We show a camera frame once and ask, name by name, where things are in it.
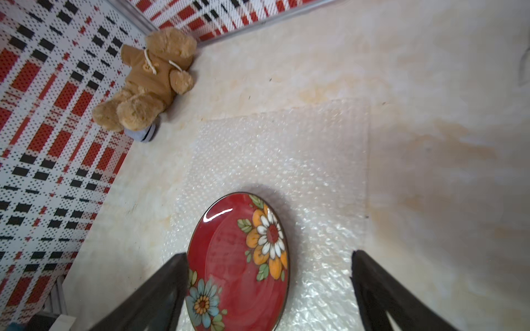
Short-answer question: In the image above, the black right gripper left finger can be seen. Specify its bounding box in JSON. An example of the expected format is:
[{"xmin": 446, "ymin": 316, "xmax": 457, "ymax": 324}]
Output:
[{"xmin": 91, "ymin": 252, "xmax": 189, "ymax": 330}]

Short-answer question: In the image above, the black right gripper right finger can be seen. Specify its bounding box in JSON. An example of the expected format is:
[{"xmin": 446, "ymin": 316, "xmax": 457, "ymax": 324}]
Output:
[{"xmin": 351, "ymin": 250, "xmax": 455, "ymax": 330}]

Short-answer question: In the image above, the red floral dinner plate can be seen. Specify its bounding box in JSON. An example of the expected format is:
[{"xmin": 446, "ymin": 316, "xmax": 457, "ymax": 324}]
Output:
[{"xmin": 185, "ymin": 192, "xmax": 291, "ymax": 330}]

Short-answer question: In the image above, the clear bubble wrap sheet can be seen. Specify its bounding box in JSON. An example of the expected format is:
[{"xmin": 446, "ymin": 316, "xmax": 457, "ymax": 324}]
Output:
[{"xmin": 162, "ymin": 99, "xmax": 369, "ymax": 330}]

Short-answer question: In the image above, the grey striped sock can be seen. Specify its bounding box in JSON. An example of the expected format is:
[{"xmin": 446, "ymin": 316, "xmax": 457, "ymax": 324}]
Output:
[{"xmin": 124, "ymin": 124, "xmax": 157, "ymax": 143}]

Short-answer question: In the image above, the brown teddy bear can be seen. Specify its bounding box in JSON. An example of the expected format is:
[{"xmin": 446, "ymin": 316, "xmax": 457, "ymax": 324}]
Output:
[{"xmin": 92, "ymin": 28, "xmax": 197, "ymax": 132}]

